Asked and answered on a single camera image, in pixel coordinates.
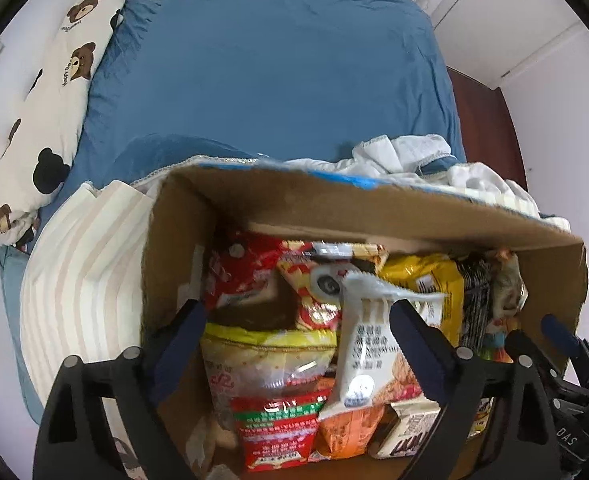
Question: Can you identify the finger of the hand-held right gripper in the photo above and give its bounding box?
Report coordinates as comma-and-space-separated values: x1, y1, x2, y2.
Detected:
541, 314, 589, 386
505, 330, 545, 361

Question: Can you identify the beige snack packet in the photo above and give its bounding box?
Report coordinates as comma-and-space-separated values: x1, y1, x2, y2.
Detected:
369, 400, 455, 461

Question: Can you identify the red green snack packet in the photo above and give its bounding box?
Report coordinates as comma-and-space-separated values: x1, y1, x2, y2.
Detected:
230, 392, 328, 471

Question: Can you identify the white door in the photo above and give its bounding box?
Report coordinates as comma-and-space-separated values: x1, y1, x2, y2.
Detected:
429, 0, 589, 91

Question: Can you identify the clear yellow-topped snack packet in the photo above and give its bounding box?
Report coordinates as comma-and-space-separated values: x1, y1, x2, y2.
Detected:
199, 322, 340, 411

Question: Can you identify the black striped snack packet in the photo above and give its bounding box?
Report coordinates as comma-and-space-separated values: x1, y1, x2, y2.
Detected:
457, 255, 495, 351

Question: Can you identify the blue bedsheet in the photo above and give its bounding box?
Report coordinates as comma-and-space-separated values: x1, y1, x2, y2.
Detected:
34, 0, 466, 241

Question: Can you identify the bear print pillow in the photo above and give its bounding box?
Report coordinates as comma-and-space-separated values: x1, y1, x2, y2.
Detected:
0, 0, 126, 247

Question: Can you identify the beige striped pillow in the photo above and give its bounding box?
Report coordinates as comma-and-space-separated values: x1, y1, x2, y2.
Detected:
20, 180, 168, 461

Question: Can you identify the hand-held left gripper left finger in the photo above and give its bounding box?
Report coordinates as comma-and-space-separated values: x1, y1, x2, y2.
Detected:
33, 299, 208, 480

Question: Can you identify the pale green snack packet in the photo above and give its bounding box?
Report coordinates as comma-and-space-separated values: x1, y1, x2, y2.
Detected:
489, 249, 529, 321

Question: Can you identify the printed cardboard box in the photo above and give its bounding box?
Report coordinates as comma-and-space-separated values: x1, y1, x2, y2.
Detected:
139, 157, 589, 480

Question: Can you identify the white crumpled cloth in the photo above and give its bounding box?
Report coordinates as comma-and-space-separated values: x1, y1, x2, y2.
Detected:
284, 134, 543, 218

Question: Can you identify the orange snack packet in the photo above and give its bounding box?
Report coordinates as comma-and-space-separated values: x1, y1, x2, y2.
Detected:
317, 402, 388, 461

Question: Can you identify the white snack packet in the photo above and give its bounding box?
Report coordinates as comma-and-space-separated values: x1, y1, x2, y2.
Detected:
319, 269, 448, 421

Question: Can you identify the yellow red snack packet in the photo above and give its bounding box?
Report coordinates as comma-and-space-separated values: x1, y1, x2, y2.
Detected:
277, 240, 388, 331

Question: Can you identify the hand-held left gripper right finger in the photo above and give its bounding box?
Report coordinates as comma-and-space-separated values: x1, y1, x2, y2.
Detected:
389, 300, 560, 480

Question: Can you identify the small colourful snack packet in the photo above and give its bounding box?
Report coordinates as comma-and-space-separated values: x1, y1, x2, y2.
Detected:
479, 317, 520, 363

